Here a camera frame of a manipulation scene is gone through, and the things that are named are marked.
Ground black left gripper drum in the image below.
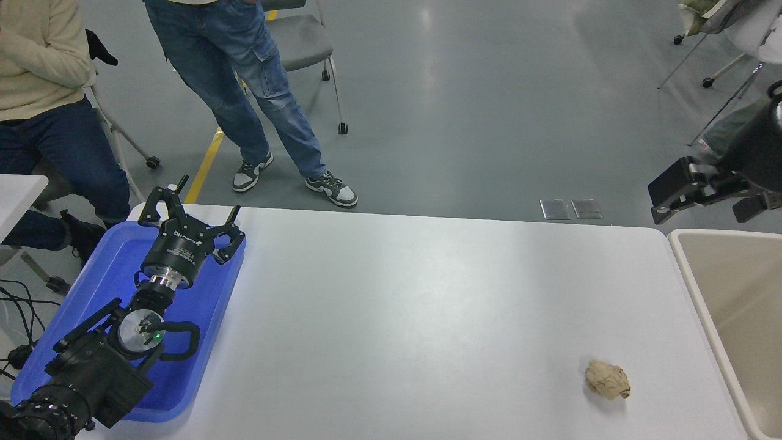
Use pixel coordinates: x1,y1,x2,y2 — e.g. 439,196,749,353
142,221,216,289

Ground blue plastic tray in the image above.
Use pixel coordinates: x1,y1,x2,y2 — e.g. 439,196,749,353
11,220,247,424

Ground standing person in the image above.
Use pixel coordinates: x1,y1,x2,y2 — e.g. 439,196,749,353
144,0,359,208

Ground small white side table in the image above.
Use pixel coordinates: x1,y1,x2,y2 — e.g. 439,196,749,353
0,174,49,245

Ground black power plug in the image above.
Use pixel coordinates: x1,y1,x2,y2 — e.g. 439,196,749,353
7,344,34,370

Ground seated person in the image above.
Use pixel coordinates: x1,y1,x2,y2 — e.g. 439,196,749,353
0,0,132,268

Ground grey seat wheeled chair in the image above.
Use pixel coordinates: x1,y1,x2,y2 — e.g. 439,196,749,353
260,0,349,135

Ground crumpled tan paper ball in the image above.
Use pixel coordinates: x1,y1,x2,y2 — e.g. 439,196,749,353
585,359,631,401

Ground walking person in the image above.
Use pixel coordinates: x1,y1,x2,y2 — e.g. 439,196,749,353
700,98,770,161

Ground large pale bin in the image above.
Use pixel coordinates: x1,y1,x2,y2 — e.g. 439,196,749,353
668,229,782,440

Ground olive garment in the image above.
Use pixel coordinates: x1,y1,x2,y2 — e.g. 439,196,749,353
679,0,772,36

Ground white chair with casters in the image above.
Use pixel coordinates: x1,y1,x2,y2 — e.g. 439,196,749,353
659,0,782,147

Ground white frame wheeled chair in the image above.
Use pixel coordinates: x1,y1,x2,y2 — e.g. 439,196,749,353
82,27,163,202

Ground black cables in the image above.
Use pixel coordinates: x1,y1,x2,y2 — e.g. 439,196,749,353
0,279,49,380

